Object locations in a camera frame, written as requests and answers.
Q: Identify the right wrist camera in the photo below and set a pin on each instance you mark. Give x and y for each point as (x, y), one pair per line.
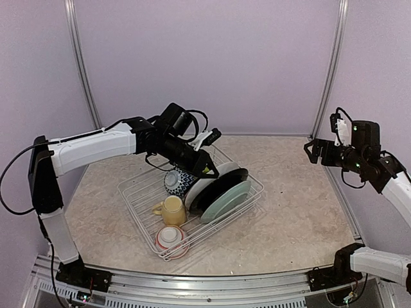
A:
(340, 128)

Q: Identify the light teal plate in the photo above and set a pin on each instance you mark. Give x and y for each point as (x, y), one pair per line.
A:
(226, 202)

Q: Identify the red teal floral plate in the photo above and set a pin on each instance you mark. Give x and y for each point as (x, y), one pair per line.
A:
(202, 183)

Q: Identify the white wire dish rack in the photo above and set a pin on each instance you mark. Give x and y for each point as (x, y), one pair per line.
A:
(143, 191)

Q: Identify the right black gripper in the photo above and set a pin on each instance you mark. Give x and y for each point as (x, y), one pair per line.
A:
(320, 144)

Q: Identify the aluminium front rail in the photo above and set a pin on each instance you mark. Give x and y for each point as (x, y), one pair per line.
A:
(136, 289)

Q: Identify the black plate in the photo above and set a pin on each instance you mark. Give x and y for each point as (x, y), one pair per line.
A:
(217, 188)

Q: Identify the yellow mug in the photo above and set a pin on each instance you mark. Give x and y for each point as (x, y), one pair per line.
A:
(172, 210)

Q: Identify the right aluminium frame post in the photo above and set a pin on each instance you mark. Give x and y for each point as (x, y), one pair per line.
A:
(332, 67)

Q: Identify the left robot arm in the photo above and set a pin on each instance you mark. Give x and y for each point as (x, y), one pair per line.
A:
(174, 135)

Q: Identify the white bowl red rim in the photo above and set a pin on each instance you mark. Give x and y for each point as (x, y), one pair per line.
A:
(171, 242)

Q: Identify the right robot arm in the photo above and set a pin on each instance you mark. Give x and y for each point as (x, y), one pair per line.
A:
(357, 149)

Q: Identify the blue white patterned bowl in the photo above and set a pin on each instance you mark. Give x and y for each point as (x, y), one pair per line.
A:
(178, 182)

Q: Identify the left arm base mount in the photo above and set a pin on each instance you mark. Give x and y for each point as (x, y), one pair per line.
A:
(78, 274)

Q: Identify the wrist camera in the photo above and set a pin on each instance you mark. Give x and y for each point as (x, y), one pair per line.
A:
(340, 128)
(205, 138)

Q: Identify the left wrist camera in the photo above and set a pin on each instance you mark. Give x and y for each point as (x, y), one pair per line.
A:
(205, 138)

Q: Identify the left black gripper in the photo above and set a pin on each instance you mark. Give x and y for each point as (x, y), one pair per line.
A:
(203, 159)

